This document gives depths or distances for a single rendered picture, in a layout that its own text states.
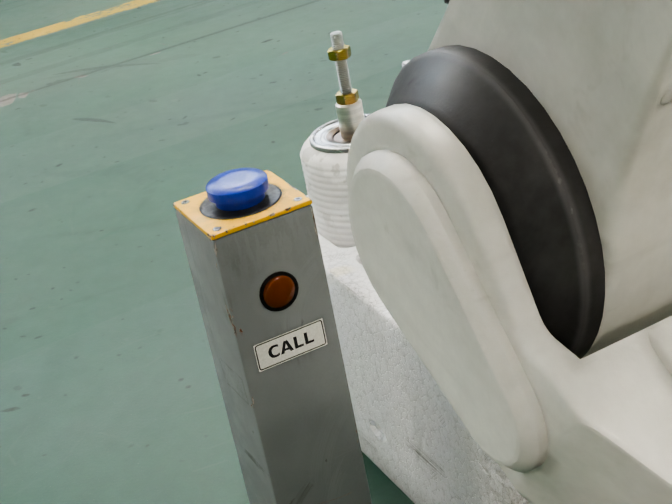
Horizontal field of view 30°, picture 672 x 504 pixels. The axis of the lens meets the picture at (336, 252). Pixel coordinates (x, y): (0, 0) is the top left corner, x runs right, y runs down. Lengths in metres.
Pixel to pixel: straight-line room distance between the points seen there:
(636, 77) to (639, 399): 0.12
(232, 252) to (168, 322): 0.59
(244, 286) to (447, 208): 0.33
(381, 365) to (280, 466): 0.15
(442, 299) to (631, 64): 0.12
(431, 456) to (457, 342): 0.46
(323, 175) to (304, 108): 0.88
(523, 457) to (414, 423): 0.46
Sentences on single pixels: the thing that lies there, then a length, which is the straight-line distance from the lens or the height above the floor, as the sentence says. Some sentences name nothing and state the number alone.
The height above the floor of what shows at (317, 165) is 0.24.
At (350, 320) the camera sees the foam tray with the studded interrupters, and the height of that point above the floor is 0.15.
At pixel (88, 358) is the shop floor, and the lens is 1.34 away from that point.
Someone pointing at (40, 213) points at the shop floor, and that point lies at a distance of 1.74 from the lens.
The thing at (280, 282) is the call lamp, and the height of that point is 0.27.
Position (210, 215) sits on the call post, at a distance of 0.79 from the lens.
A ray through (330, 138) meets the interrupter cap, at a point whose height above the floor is 0.25.
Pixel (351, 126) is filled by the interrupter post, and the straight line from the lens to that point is 1.04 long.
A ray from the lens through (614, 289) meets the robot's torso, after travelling 0.49.
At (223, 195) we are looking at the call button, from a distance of 0.78.
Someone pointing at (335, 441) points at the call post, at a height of 0.14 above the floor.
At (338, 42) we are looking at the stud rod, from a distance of 1.02.
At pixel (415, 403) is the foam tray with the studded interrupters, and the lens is 0.93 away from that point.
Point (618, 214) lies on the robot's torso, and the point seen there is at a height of 0.42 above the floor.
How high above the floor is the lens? 0.63
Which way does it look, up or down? 26 degrees down
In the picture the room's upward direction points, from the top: 11 degrees counter-clockwise
